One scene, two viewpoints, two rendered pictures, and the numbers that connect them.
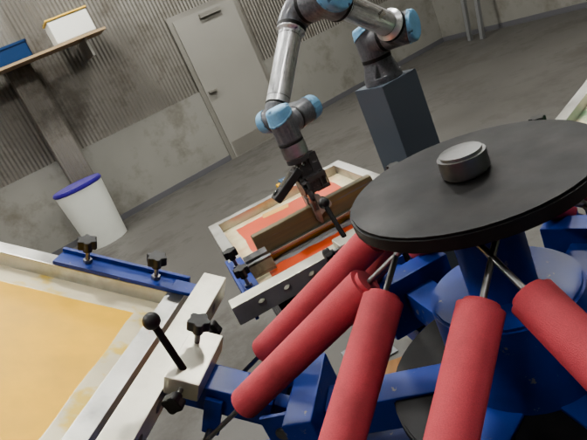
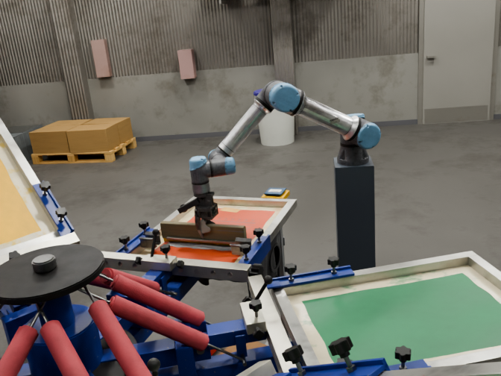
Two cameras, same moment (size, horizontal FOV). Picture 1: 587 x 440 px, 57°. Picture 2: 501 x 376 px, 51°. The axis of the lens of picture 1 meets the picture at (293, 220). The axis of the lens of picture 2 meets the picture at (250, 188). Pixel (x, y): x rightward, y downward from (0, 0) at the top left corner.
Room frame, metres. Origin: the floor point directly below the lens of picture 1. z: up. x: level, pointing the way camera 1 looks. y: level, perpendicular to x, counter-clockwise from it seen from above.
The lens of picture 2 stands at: (-0.18, -1.37, 1.93)
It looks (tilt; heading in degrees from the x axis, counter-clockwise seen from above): 19 degrees down; 31
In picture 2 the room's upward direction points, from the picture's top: 5 degrees counter-clockwise
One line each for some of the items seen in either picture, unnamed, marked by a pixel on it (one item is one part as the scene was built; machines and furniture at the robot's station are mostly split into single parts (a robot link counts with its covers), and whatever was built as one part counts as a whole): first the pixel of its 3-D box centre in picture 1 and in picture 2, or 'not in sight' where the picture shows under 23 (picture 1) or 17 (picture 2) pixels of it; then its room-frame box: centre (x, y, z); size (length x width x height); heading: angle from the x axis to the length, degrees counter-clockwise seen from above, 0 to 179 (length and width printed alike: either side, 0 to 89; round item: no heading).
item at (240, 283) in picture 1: (246, 284); (136, 247); (1.37, 0.19, 0.98); 0.30 x 0.05 x 0.07; 10
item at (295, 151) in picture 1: (293, 149); (201, 187); (1.53, -0.09, 1.23); 0.08 x 0.08 x 0.05
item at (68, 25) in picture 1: (69, 28); not in sight; (7.24, 1.50, 2.46); 0.53 x 0.44 x 0.29; 113
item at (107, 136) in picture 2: not in sight; (83, 139); (5.40, 4.97, 0.25); 1.42 x 1.02 x 0.50; 113
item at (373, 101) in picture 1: (431, 210); (355, 272); (2.13, -0.56, 0.60); 0.18 x 0.18 x 1.20; 23
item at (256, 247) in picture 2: not in sight; (253, 256); (1.47, -0.36, 0.98); 0.30 x 0.05 x 0.07; 10
